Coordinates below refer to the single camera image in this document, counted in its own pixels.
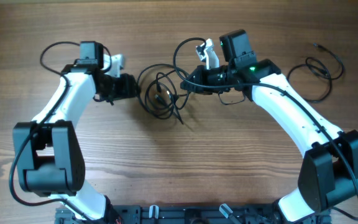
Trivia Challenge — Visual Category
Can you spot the black USB cable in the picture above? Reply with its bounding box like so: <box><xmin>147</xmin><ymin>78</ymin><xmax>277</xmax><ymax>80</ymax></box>
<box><xmin>287</xmin><ymin>43</ymin><xmax>345</xmax><ymax>103</ymax></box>

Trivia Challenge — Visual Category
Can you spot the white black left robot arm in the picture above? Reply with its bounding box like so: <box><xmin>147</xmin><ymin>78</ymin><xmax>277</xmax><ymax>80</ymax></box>
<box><xmin>8</xmin><ymin>41</ymin><xmax>140</xmax><ymax>223</ymax></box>

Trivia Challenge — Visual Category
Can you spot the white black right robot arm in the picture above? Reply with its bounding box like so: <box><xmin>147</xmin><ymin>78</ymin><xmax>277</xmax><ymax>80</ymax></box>
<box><xmin>179</xmin><ymin>29</ymin><xmax>358</xmax><ymax>223</ymax></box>

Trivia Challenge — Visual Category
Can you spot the black HDMI cable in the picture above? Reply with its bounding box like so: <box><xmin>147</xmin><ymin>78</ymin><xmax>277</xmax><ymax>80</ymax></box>
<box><xmin>135</xmin><ymin>63</ymin><xmax>192</xmax><ymax>125</ymax></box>

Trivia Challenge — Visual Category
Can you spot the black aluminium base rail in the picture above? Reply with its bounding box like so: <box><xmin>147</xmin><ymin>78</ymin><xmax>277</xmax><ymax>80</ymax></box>
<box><xmin>54</xmin><ymin>203</ymin><xmax>332</xmax><ymax>224</ymax></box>

